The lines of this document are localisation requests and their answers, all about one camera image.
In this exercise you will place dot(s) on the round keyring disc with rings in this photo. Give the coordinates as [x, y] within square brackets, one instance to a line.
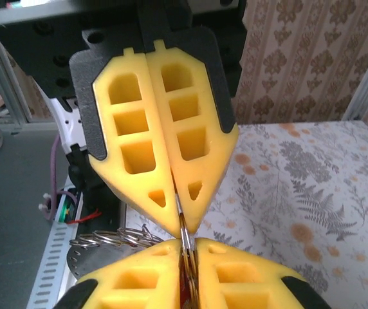
[100, 260]

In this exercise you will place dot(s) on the grey steel panel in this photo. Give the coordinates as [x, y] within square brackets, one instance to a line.
[7, 209]

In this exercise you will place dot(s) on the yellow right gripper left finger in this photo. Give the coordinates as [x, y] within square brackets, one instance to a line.
[132, 280]

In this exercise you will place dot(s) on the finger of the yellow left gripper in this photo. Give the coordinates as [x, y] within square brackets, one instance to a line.
[197, 96]
[132, 122]

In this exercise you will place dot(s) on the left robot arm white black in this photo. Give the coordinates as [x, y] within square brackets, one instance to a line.
[65, 125]

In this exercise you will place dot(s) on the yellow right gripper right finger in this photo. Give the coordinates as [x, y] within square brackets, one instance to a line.
[242, 283]

